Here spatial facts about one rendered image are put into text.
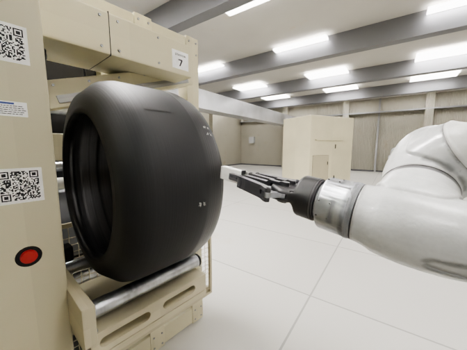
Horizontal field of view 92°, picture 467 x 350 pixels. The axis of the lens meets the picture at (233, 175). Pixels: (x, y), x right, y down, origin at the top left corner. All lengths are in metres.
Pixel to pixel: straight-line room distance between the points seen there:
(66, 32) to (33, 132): 0.45
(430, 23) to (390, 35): 0.56
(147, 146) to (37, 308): 0.46
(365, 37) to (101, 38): 5.27
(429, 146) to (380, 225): 0.16
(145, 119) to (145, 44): 0.60
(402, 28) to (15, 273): 5.84
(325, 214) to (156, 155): 0.36
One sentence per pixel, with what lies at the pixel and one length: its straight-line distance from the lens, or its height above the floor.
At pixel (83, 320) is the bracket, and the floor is 0.93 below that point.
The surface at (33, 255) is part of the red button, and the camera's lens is 0.70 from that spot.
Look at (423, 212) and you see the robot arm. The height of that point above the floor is 1.23.
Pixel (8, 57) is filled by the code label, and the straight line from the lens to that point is 0.68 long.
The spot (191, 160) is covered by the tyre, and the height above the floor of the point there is 1.27.
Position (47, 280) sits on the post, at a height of 0.99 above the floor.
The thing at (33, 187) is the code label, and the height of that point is 1.21.
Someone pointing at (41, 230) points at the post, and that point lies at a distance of 0.69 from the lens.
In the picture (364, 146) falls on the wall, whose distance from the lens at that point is 13.70.
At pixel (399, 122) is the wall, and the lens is 13.69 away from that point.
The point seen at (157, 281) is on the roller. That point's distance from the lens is 0.77.
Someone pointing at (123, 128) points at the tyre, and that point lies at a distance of 0.56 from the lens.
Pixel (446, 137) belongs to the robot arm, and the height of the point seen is 1.32.
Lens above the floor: 1.30
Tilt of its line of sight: 7 degrees down
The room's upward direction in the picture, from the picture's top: straight up
